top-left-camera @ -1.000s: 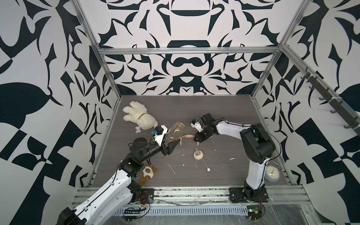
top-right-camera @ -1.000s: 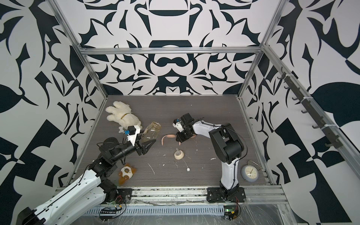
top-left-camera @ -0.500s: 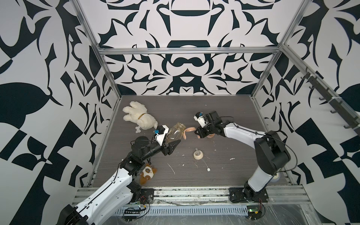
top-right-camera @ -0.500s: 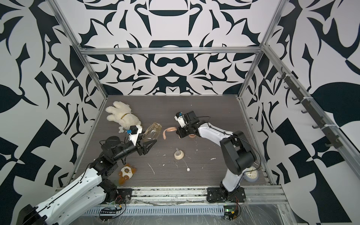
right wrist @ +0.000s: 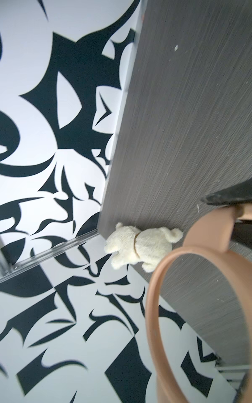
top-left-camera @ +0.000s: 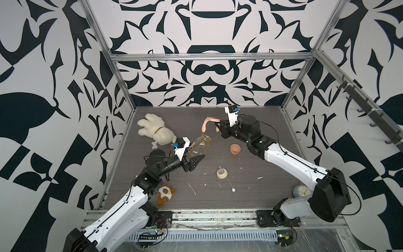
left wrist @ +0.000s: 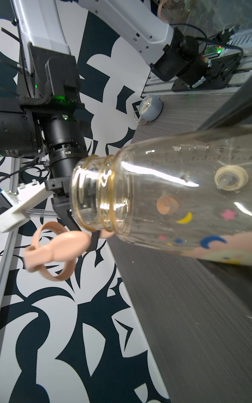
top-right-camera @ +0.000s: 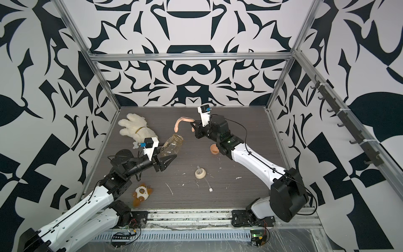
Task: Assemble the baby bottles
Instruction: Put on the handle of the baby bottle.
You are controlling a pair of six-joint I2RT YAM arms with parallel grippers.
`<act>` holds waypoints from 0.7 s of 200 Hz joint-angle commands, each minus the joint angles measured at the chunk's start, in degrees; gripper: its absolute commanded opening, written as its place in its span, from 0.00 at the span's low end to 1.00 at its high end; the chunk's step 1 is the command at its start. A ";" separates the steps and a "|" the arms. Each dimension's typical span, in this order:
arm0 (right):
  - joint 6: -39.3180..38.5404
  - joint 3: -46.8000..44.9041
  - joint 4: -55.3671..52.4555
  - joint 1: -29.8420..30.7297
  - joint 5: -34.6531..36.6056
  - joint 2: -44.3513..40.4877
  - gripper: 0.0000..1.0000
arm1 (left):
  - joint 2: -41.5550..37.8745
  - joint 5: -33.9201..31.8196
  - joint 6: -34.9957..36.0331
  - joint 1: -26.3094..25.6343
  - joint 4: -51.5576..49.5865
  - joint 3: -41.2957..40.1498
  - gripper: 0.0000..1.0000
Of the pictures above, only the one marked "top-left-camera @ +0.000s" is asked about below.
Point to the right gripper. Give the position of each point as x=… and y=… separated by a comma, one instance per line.
x=225, y=131

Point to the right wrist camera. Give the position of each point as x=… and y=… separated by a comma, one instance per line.
x=233, y=114

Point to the white plush dog toy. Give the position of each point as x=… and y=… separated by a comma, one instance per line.
x=154, y=127

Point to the grey alarm clock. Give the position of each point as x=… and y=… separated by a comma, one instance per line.
x=301, y=190

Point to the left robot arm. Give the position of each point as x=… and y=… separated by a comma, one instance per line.
x=133, y=211

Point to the pink bottle cap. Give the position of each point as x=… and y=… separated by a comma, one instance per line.
x=235, y=149

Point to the black wall hook rack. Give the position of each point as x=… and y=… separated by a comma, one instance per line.
x=378, y=116

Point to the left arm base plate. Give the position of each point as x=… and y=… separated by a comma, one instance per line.
x=161, y=219

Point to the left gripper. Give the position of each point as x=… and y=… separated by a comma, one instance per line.
x=184, y=165

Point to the cream bottle collar with straw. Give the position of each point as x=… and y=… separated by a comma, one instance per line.
x=223, y=174

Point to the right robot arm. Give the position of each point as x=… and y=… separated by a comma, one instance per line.
x=330, y=191

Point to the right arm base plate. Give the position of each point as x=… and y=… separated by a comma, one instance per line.
x=271, y=218

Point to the right electronics board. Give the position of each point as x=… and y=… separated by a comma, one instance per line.
x=286, y=238

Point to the left electronics board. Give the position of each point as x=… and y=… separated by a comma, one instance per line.
x=147, y=239

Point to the small brown white plush toy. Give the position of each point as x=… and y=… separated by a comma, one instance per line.
x=164, y=194

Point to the white perforated cable duct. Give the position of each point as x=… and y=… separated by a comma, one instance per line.
x=221, y=236

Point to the electronics board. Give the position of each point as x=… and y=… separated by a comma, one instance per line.
x=286, y=238
x=147, y=239

